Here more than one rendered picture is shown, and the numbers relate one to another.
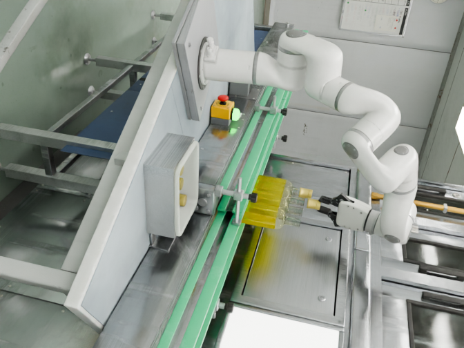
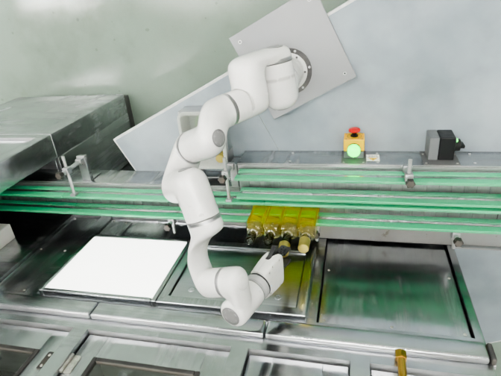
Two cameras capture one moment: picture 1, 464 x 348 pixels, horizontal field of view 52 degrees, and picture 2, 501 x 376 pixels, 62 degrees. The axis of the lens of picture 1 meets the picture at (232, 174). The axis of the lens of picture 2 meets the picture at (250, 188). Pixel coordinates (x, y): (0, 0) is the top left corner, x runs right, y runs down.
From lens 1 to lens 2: 1.88 m
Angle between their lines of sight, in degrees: 78
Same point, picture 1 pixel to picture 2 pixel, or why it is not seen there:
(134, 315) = (139, 176)
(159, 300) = (148, 180)
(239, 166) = (277, 174)
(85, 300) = (118, 139)
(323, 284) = not seen: hidden behind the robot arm
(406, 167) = (169, 181)
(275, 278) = (217, 262)
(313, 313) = (173, 282)
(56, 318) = not seen: hidden behind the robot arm
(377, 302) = (190, 337)
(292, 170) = (427, 278)
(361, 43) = not seen: outside the picture
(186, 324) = (132, 194)
